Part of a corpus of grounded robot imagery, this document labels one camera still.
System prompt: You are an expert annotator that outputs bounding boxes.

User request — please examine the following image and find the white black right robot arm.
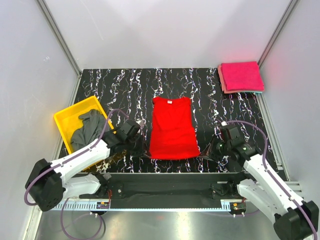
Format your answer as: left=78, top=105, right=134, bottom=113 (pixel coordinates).
left=200, top=120, right=320, bottom=240

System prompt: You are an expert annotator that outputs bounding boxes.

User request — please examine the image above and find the folded teal t-shirt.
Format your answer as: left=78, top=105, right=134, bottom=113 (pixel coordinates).
left=243, top=90, right=263, bottom=94

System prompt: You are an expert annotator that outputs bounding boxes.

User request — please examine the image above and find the red t-shirt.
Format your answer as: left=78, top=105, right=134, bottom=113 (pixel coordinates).
left=149, top=96, right=200, bottom=160

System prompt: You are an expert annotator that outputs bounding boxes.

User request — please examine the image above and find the right aluminium corner post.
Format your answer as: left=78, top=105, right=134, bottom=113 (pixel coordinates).
left=257, top=0, right=300, bottom=69

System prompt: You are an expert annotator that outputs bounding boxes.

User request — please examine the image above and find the white slotted cable duct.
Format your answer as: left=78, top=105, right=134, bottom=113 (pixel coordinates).
left=53, top=200, right=231, bottom=213

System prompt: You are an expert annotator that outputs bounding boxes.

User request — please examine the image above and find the yellow plastic bin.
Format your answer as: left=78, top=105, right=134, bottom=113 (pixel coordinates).
left=53, top=95, right=118, bottom=173

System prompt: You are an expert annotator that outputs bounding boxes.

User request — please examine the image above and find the aluminium corner post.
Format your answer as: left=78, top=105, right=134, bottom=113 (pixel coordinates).
left=257, top=0, right=300, bottom=69
left=36, top=0, right=83, bottom=76

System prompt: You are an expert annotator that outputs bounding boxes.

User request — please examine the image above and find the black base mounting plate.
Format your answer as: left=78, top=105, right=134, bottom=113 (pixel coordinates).
left=79, top=173, right=257, bottom=210

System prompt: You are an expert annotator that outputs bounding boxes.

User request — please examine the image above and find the left aluminium corner post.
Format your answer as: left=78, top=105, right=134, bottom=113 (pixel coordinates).
left=36, top=0, right=83, bottom=76

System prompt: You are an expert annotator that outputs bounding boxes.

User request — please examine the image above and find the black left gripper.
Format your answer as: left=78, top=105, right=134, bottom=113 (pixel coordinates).
left=125, top=132, right=151, bottom=158

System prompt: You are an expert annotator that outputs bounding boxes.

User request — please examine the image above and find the grey t-shirt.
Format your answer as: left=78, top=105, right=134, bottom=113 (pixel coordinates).
left=70, top=109, right=106, bottom=152

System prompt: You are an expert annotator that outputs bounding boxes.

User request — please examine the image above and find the folded salmon pink t-shirt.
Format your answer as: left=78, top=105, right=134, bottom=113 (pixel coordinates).
left=217, top=64, right=253, bottom=94

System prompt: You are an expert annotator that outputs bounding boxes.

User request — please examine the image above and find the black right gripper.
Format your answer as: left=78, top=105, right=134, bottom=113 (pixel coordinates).
left=198, top=134, right=231, bottom=162

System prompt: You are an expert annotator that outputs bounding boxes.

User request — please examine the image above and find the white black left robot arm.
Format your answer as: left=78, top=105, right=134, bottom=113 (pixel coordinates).
left=24, top=119, right=145, bottom=212

